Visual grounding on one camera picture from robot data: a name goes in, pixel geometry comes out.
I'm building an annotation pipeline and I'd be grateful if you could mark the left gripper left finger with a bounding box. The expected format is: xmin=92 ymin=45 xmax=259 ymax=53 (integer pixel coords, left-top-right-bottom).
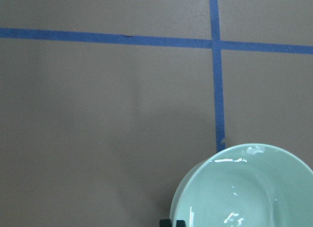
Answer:
xmin=159 ymin=219 xmax=171 ymax=227

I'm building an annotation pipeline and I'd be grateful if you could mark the brown paper table mat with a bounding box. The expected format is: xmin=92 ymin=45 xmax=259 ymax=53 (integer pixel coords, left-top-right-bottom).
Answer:
xmin=0 ymin=0 xmax=313 ymax=227

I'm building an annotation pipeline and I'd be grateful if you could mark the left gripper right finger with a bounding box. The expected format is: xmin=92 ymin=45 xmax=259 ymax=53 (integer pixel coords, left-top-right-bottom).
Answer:
xmin=176 ymin=220 xmax=186 ymax=227

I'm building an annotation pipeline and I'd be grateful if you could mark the mint green ceramic bowl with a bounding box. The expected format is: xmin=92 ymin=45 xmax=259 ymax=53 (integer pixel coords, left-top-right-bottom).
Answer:
xmin=170 ymin=144 xmax=313 ymax=227

